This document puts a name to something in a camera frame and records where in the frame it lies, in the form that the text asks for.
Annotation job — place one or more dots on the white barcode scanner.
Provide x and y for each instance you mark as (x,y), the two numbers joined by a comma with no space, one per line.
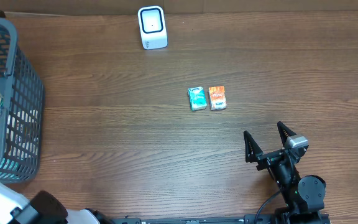
(153,30)

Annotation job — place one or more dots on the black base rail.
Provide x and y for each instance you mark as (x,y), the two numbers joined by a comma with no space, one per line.
(246,219)

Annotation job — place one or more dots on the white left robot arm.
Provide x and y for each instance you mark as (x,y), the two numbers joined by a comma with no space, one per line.
(44,208)

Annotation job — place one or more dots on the orange tissue pack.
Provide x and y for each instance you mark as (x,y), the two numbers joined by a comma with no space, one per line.
(217,98)

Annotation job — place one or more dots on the teal tissue pack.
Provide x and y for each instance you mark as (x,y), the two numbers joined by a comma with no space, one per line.
(197,98)

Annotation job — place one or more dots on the dark grey plastic basket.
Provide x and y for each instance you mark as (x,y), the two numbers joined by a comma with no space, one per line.
(23,96)

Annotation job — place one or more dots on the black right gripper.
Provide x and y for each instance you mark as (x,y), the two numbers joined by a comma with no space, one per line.
(253,153)

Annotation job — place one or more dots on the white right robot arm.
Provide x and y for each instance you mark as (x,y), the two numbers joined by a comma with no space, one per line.
(303,196)

